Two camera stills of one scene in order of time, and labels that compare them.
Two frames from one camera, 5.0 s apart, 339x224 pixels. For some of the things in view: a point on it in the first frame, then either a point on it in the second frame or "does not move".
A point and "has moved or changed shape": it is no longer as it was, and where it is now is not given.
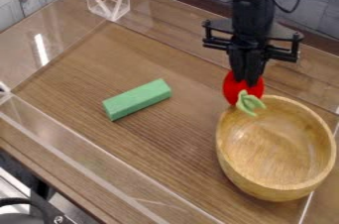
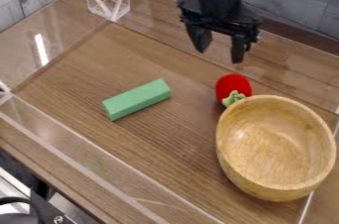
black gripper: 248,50 to 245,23
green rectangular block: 136,99 does not move
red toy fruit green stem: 241,95 has moved or changed shape
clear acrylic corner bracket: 109,9 does not move
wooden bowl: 273,155 does not move
